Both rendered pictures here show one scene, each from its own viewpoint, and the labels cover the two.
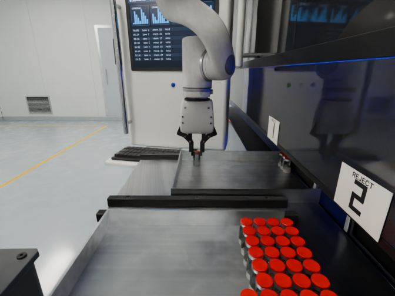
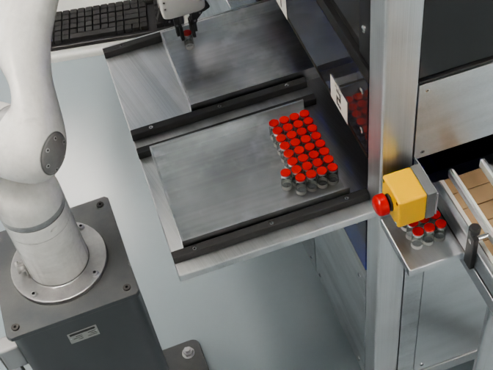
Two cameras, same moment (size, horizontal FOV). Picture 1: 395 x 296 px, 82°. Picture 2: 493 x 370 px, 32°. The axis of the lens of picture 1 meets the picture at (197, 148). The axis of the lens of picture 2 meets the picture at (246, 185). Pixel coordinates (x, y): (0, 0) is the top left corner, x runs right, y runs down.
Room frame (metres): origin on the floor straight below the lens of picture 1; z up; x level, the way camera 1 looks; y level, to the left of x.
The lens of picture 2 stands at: (-0.85, 0.24, 2.21)
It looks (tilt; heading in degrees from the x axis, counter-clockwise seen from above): 51 degrees down; 348
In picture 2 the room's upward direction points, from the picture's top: 9 degrees counter-clockwise
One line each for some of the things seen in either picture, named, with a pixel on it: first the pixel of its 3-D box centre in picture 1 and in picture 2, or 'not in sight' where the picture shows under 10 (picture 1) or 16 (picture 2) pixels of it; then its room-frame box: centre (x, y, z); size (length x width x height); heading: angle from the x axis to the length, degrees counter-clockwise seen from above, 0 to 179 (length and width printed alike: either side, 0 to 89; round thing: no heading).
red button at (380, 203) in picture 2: not in sight; (384, 203); (-0.01, -0.18, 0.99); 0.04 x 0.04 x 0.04; 89
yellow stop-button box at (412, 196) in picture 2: not in sight; (407, 196); (-0.01, -0.22, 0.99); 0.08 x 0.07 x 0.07; 89
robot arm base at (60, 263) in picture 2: not in sight; (46, 236); (0.20, 0.41, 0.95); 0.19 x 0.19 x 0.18
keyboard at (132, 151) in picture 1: (160, 154); (105, 21); (0.93, 0.16, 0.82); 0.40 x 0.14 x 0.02; 78
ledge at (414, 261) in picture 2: not in sight; (428, 236); (-0.02, -0.26, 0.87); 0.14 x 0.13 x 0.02; 89
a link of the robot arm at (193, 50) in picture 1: (198, 63); not in sight; (0.67, 0.00, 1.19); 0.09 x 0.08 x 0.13; 48
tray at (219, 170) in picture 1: (236, 171); (246, 51); (0.58, -0.11, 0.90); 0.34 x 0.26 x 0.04; 89
